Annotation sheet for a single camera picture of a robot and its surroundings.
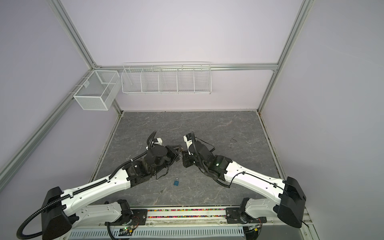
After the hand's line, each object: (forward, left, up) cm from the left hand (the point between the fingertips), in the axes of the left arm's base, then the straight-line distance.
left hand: (183, 149), depth 73 cm
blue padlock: (-8, +6, -22) cm, 24 cm away
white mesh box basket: (+48, +56, +1) cm, 74 cm away
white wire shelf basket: (+52, +9, +7) cm, 53 cm away
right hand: (-1, +1, -2) cm, 2 cm away
